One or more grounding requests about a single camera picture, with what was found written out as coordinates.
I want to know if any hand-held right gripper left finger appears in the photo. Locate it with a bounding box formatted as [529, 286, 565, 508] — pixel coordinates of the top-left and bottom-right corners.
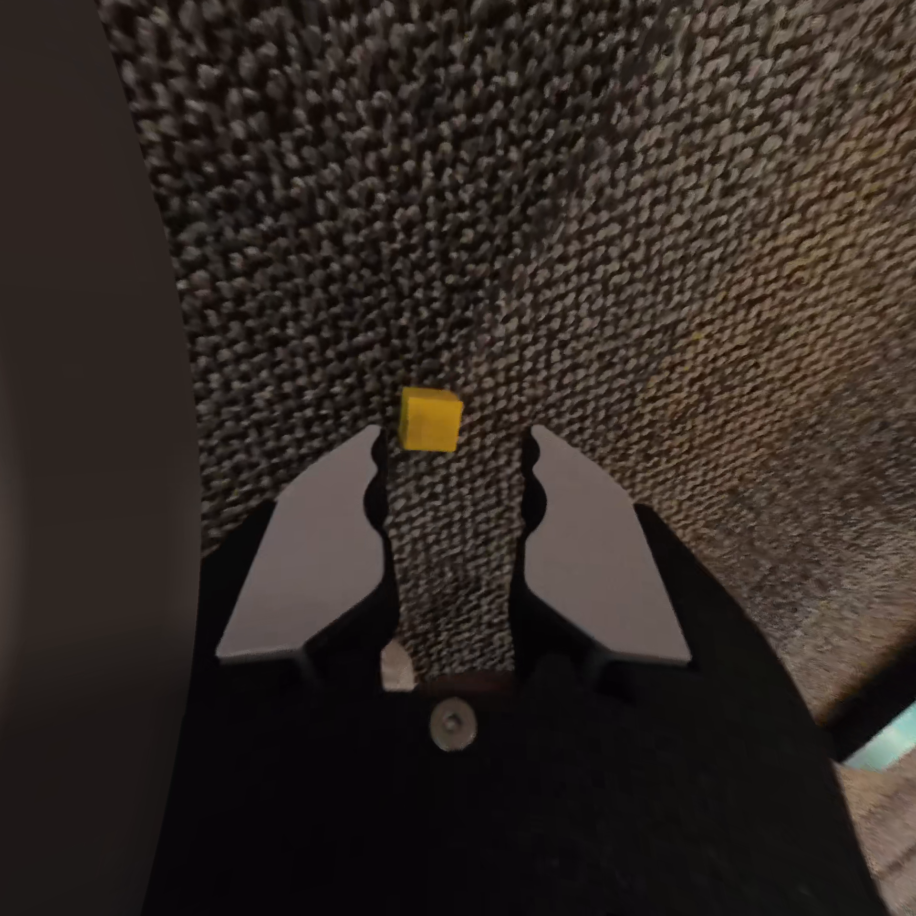
[215, 424, 399, 674]

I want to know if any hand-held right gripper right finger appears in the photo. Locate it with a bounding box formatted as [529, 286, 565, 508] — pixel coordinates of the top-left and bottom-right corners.
[513, 424, 694, 674]

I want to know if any yellow wooden cube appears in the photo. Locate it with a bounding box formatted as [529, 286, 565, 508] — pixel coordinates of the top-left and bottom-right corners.
[397, 385, 463, 456]

